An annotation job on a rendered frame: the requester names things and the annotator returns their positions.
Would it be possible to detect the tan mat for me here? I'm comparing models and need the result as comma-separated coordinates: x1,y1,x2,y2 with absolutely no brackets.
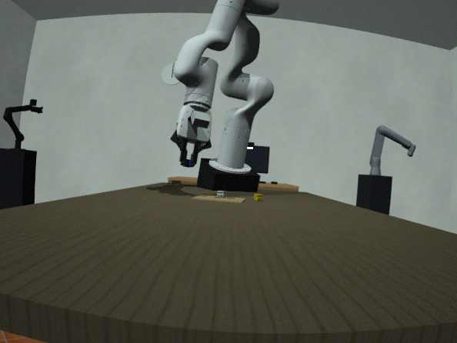
192,195,245,203

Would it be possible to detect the blue die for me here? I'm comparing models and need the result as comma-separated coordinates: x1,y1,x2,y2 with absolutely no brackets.
183,159,192,168

